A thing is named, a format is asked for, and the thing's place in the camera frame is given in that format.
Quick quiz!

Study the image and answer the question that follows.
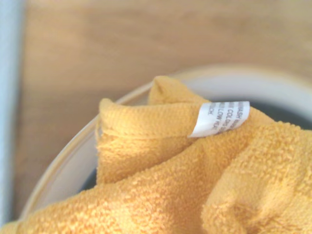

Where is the orange terry cloth towel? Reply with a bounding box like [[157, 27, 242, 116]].
[[0, 75, 312, 234]]

